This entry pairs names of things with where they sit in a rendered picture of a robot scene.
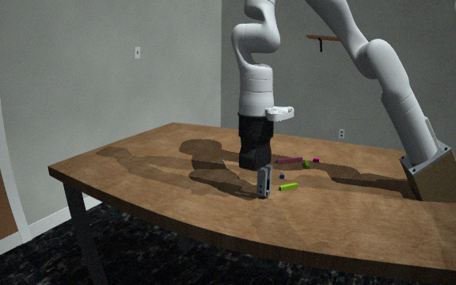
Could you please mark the pink rod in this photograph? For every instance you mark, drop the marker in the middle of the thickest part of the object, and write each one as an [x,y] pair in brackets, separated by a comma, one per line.
[288,160]

